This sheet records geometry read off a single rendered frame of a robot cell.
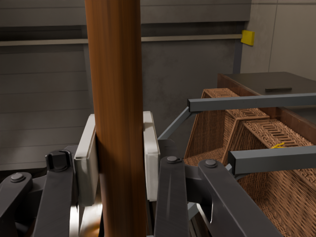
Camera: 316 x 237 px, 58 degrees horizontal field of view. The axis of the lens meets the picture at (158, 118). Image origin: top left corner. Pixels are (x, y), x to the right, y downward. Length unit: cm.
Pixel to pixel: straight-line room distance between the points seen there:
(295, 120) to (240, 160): 52
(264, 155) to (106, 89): 57
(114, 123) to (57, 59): 286
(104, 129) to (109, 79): 3
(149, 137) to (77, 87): 289
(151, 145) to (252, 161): 54
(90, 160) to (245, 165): 55
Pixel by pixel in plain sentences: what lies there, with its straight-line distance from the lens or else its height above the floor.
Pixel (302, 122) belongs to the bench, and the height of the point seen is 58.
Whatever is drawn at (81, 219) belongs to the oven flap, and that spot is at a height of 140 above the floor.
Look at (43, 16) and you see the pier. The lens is 286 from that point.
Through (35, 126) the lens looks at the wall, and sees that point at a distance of 330.
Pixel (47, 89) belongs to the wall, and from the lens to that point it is 312.
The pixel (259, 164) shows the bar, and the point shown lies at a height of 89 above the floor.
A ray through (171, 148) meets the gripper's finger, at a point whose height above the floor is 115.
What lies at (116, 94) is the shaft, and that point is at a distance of 16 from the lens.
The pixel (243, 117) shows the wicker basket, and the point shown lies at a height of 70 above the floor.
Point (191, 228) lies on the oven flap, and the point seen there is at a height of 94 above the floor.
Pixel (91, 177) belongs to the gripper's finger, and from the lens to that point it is 16.
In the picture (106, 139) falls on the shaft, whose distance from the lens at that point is 17.
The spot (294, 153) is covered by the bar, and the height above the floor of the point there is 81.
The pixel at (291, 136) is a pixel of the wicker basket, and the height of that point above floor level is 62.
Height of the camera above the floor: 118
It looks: 5 degrees down
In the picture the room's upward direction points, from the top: 93 degrees counter-clockwise
